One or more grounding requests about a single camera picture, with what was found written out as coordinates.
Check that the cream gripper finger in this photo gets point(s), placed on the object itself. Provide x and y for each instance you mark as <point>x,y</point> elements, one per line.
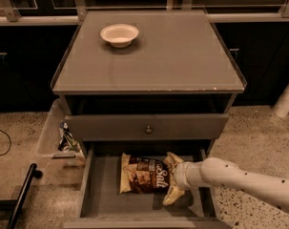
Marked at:
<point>171,161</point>
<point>173,194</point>

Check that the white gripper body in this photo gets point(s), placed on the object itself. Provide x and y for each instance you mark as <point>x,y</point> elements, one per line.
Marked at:
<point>181,176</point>

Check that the brown chip bag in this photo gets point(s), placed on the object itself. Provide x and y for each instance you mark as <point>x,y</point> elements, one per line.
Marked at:
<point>143,175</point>

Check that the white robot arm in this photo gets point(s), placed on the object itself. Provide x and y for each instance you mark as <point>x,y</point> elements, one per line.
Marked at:
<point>217,172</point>

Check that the brass drawer knob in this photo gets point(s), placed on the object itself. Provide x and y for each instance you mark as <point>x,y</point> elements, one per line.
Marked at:
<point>148,130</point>

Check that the grey open middle drawer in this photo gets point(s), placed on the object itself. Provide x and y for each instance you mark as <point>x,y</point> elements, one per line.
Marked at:
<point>102,206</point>

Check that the grey drawer cabinet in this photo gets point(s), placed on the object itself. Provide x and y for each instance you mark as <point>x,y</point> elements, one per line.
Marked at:
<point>176,65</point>

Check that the grey top drawer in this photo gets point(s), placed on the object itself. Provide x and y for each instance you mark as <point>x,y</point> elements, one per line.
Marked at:
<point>120,127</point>

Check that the snack wrapper in bin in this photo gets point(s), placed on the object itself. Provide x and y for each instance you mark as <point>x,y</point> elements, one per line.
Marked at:
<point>67,142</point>

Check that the clear plastic bin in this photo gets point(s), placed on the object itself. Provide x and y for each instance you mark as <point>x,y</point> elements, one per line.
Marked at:
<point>48,142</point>

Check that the white paper bowl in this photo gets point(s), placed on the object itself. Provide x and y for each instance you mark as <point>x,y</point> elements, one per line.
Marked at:
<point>119,35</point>

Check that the black metal bar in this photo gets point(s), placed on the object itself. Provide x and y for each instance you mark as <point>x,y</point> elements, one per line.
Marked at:
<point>32,173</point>

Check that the metal railing frame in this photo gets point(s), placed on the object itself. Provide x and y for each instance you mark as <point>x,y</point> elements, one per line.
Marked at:
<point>68,12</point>

